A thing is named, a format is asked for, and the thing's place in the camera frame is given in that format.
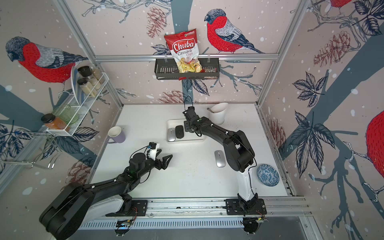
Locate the orange spice jar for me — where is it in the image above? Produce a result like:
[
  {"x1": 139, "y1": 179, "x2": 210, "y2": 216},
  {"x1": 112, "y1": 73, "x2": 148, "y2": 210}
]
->
[{"x1": 41, "y1": 114, "x2": 68, "y2": 130}]

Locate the black lid spice jar back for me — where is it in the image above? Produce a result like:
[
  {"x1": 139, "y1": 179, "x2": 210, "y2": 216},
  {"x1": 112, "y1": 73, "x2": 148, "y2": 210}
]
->
[{"x1": 78, "y1": 66, "x2": 102, "y2": 90}]

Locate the black lid spice jar front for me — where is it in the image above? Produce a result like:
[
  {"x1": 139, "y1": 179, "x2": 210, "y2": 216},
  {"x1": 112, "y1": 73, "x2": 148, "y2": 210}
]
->
[{"x1": 77, "y1": 78, "x2": 97, "y2": 98}]

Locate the purple mug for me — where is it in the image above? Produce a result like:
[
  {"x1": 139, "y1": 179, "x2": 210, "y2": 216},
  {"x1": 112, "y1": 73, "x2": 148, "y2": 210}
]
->
[{"x1": 107, "y1": 126, "x2": 126, "y2": 144}]

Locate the white storage tray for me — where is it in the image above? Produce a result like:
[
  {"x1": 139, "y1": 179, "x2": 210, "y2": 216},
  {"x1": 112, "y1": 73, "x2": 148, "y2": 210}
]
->
[{"x1": 166, "y1": 119, "x2": 206, "y2": 143}]

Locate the black lid spice jar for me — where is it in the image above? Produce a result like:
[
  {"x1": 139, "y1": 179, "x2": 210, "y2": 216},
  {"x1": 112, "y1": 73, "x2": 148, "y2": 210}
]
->
[
  {"x1": 77, "y1": 78, "x2": 97, "y2": 98},
  {"x1": 78, "y1": 66, "x2": 102, "y2": 90}
]

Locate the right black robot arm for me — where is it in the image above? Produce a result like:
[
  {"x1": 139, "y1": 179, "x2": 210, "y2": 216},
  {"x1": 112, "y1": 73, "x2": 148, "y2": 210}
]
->
[{"x1": 183, "y1": 106, "x2": 258, "y2": 202}]

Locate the black mouse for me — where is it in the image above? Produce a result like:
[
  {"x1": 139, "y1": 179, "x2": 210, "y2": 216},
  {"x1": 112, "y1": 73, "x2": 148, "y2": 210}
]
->
[{"x1": 175, "y1": 125, "x2": 184, "y2": 139}]

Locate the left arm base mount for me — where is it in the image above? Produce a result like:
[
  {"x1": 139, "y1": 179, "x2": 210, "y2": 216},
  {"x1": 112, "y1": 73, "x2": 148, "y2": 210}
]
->
[{"x1": 106, "y1": 200, "x2": 148, "y2": 217}]

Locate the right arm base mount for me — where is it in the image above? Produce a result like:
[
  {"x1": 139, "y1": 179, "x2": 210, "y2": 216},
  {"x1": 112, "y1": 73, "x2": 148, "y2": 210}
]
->
[{"x1": 224, "y1": 197, "x2": 267, "y2": 216}]

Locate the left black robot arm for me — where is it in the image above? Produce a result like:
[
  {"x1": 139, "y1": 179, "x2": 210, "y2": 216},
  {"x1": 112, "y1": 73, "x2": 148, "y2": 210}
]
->
[{"x1": 39, "y1": 153, "x2": 173, "y2": 240}]

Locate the white wire wall shelf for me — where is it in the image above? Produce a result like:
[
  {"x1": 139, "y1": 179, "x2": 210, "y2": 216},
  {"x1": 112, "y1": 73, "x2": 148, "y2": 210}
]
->
[{"x1": 47, "y1": 73, "x2": 110, "y2": 137}]

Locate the red Chuba chips bag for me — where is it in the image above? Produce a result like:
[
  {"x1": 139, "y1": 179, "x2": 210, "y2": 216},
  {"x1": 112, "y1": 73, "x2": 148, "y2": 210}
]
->
[{"x1": 164, "y1": 29, "x2": 203, "y2": 74}]

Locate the white utensil holder cup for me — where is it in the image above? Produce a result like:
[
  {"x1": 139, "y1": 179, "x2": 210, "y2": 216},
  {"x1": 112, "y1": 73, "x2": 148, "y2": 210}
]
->
[{"x1": 209, "y1": 103, "x2": 229, "y2": 125}]

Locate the black hanging wire basket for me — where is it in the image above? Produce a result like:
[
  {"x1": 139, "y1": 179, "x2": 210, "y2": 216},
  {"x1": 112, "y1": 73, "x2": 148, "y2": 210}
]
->
[{"x1": 154, "y1": 58, "x2": 220, "y2": 80}]

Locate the blue patterned plate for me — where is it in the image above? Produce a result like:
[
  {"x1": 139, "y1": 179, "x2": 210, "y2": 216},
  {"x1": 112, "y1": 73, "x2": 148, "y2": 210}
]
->
[{"x1": 257, "y1": 164, "x2": 280, "y2": 187}]

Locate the silver mouse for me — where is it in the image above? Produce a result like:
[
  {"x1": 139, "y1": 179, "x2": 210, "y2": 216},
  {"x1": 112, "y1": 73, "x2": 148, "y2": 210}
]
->
[
  {"x1": 214, "y1": 150, "x2": 226, "y2": 168},
  {"x1": 167, "y1": 128, "x2": 176, "y2": 142}
]

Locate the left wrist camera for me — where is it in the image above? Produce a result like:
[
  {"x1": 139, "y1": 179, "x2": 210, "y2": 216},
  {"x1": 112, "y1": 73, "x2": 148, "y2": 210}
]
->
[{"x1": 147, "y1": 142, "x2": 160, "y2": 160}]

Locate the white plate on shelf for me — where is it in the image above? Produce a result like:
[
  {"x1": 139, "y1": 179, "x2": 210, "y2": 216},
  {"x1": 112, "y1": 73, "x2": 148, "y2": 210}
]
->
[{"x1": 71, "y1": 66, "x2": 84, "y2": 106}]

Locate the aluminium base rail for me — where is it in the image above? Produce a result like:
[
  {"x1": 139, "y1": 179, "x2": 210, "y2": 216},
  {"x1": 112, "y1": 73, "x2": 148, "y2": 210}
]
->
[{"x1": 134, "y1": 197, "x2": 312, "y2": 219}]

